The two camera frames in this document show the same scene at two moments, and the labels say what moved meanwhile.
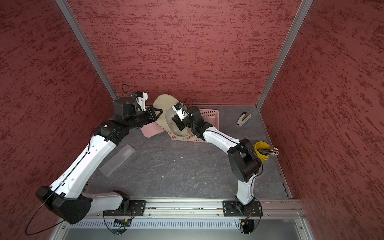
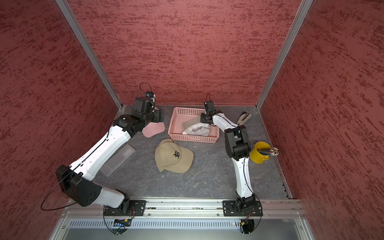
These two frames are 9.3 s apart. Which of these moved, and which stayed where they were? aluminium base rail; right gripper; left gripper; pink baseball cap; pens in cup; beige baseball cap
Moved: beige baseball cap; right gripper
Stayed: aluminium base rail; left gripper; pink baseball cap; pens in cup
